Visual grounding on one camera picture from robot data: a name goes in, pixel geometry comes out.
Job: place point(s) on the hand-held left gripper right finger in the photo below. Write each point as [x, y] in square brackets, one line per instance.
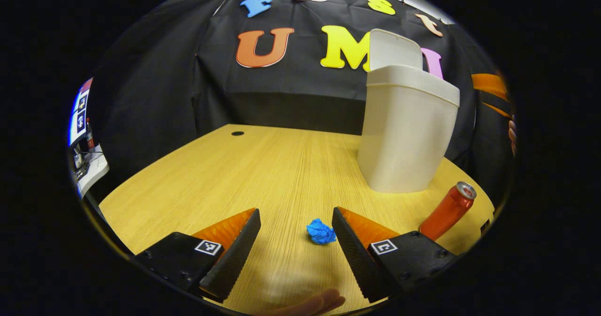
[352, 255]

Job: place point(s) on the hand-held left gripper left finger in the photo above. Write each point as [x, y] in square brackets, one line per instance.
[235, 259]

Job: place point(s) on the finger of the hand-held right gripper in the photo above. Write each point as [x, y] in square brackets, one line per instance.
[488, 83]

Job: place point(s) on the blue paper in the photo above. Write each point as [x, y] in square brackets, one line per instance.
[321, 232]

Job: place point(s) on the white desktop garbage bin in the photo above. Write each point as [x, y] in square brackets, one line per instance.
[404, 133]

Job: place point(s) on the red pop can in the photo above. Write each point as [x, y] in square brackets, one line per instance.
[446, 210]

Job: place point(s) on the wooden desktop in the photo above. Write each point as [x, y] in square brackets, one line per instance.
[281, 175]

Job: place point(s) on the white side table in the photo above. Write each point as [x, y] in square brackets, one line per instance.
[96, 168]

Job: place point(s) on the black backdrop cloth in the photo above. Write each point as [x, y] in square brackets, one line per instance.
[164, 81]

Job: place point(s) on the wall poster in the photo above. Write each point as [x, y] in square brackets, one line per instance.
[80, 114]

